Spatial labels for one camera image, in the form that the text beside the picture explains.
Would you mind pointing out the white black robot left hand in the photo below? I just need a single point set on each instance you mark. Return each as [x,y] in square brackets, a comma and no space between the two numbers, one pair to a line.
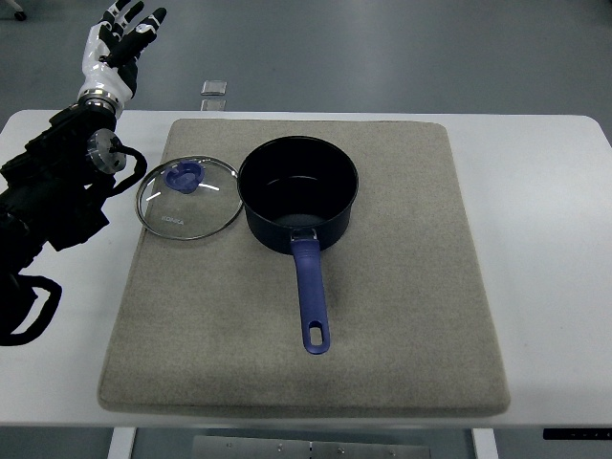
[112,50]

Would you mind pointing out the glass pot lid blue knob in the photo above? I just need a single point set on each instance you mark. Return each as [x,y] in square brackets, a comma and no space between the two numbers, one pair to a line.
[188,198]

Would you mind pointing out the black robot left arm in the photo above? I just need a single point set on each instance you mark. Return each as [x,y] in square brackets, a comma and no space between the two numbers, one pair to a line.
[55,194]

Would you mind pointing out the beige fabric mat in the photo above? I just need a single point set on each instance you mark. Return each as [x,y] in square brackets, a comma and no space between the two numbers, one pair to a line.
[392,320]

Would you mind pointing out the white left table leg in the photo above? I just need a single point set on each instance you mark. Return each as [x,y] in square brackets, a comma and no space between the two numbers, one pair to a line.
[122,443]

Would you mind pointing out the white table leg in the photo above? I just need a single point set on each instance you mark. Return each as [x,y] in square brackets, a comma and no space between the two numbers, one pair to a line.
[122,443]
[484,443]

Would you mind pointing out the white right table leg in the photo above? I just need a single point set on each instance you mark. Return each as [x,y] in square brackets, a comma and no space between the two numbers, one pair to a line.
[484,443]

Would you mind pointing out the black table control panel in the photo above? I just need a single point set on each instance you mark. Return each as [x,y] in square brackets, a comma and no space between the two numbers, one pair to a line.
[577,434]

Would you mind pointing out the dark blue saucepan blue handle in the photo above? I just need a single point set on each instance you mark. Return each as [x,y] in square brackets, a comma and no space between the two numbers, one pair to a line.
[298,192]

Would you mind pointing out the grey metal base plate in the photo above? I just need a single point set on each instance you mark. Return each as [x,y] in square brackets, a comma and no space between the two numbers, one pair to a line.
[241,447]

